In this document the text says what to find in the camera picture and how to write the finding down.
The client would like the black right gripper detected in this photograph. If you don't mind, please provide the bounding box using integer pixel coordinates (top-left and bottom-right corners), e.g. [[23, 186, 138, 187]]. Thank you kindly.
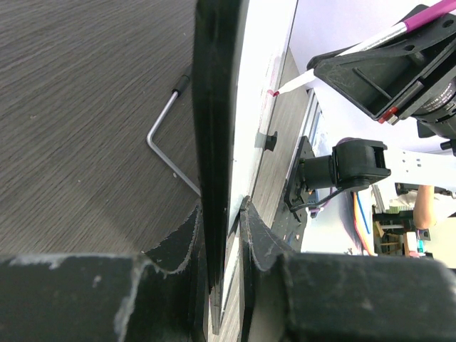
[[307, 14, 455, 155]]

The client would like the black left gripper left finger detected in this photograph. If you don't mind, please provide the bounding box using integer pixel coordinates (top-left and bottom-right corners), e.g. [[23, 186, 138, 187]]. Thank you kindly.
[[1, 207, 208, 341]]

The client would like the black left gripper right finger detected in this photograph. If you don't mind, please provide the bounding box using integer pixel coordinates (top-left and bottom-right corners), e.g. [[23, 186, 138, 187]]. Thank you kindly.
[[239, 197, 455, 341]]

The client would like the white marker purple cap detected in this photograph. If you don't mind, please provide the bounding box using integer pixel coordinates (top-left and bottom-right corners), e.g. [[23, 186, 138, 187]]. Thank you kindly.
[[271, 0, 455, 97]]

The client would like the white whiteboard black frame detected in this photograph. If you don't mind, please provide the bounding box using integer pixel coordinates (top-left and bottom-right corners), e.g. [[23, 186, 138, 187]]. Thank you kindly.
[[192, 1, 298, 341]]

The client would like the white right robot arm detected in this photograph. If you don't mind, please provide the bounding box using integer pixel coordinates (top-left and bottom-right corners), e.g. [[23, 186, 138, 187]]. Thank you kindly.
[[281, 1, 455, 213]]

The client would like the person forearm in background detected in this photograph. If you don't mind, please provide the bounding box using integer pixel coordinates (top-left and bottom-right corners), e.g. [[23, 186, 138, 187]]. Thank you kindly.
[[413, 185, 437, 229]]

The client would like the metal whiteboard stand wire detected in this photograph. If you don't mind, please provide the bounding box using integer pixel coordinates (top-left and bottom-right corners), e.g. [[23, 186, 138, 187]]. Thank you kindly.
[[146, 74, 202, 197]]

